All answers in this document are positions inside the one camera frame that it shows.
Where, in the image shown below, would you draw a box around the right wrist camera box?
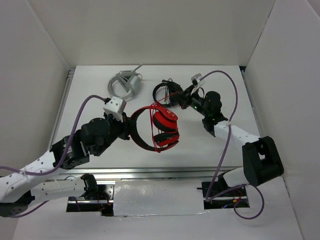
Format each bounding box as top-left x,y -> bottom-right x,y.
191,73 -> 205,95

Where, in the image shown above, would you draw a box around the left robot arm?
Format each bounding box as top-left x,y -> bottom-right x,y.
0,114 -> 132,218

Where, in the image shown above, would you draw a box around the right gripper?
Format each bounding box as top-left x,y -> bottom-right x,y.
172,85 -> 210,118

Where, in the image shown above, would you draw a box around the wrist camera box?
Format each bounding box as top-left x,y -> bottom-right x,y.
103,96 -> 127,123
191,73 -> 205,95

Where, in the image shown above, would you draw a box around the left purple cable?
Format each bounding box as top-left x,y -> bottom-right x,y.
0,94 -> 108,218

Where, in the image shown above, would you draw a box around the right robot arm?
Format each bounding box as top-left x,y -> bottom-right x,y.
168,85 -> 285,201

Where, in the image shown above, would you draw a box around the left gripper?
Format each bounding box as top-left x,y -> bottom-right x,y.
93,111 -> 136,157

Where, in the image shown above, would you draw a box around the aluminium rail frame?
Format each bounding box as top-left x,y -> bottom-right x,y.
47,64 -> 276,213

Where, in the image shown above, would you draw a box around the white cover plate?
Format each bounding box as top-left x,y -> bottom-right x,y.
113,179 -> 205,217

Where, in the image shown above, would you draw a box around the red and black headphones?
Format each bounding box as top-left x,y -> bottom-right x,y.
130,103 -> 180,153

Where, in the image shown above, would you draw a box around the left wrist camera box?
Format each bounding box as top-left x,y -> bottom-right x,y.
103,96 -> 127,123

